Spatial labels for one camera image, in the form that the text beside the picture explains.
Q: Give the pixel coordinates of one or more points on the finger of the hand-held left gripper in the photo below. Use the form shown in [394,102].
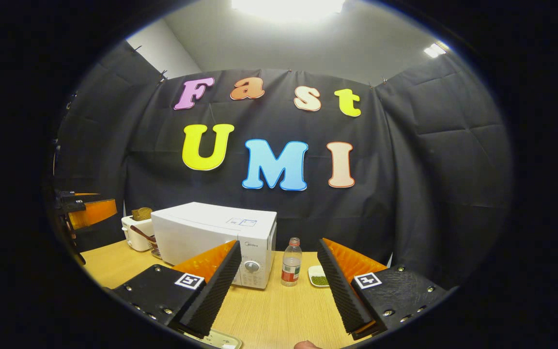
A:
[73,196]
[92,212]

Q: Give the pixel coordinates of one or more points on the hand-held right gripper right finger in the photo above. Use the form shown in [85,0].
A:
[344,295]

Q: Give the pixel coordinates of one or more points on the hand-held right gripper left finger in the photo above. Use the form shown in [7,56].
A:
[218,295]

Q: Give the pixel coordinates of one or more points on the white microwave oven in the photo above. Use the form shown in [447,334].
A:
[196,232]

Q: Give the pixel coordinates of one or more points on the white divided dish of beans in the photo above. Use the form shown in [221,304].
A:
[318,278]

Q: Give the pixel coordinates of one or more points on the pale square tray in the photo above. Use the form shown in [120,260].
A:
[218,340]

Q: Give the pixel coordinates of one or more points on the brown bread slice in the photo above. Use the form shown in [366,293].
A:
[142,214]

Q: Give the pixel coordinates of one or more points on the white toaster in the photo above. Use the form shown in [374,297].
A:
[136,240]

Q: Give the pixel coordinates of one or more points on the wooden spoon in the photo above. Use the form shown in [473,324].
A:
[141,231]

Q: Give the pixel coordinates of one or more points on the clear bottle with red label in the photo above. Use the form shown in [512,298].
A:
[291,269]

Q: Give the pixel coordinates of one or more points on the small ceiling light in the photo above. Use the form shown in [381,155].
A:
[435,50]

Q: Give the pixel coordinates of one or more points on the large ceiling light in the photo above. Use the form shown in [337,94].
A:
[288,8]

